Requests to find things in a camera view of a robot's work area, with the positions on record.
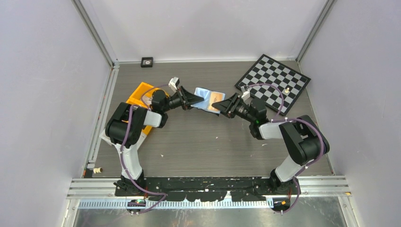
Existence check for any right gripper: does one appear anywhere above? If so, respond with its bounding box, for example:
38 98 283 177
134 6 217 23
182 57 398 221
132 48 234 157
212 93 256 123

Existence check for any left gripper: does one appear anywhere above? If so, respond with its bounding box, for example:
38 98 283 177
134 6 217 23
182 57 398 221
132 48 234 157
163 86 204 113

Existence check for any black leather card holder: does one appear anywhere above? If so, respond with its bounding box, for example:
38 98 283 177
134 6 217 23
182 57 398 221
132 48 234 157
193 87 220 116

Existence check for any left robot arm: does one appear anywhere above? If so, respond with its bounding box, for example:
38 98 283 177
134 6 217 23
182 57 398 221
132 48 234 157
105 86 204 196

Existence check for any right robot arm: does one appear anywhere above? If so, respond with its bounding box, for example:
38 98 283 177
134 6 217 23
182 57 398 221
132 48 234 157
212 93 330 194

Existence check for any black white chessboard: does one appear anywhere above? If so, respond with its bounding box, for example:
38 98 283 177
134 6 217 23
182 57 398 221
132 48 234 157
235 54 311 116

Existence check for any yellow plastic bin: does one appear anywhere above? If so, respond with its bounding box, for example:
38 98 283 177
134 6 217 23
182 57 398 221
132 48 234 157
126 82 169 108
126 98 152 137

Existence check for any small black square box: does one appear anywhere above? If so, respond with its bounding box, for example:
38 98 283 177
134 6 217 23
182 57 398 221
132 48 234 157
140 57 154 68

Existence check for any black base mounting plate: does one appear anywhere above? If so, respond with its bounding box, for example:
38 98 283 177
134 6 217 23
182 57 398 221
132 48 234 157
114 176 297 202

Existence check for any white plastic tray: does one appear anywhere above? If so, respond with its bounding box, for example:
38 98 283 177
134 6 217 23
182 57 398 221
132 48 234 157
99 130 147 151

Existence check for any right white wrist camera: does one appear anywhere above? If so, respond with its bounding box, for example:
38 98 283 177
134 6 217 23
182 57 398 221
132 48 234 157
241 85 251 101

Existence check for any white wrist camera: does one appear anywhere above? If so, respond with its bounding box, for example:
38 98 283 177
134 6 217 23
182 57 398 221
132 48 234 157
241 85 251 101
168 77 180 92

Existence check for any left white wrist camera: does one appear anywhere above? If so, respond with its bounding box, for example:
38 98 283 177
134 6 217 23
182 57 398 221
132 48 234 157
168 77 180 92

